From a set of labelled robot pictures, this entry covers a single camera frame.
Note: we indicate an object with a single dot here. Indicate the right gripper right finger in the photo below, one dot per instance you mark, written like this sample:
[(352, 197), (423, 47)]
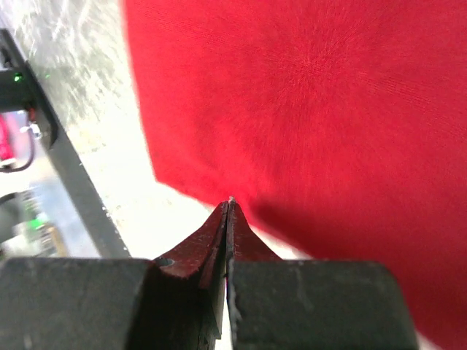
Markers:
[(309, 304)]

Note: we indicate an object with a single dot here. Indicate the red t shirt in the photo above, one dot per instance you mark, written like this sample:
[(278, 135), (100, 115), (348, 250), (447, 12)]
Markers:
[(339, 126)]

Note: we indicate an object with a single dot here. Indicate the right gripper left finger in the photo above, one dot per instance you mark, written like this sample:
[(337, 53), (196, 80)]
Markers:
[(172, 302)]

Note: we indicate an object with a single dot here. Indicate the black base beam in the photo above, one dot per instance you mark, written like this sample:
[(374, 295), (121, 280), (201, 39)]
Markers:
[(60, 181)]

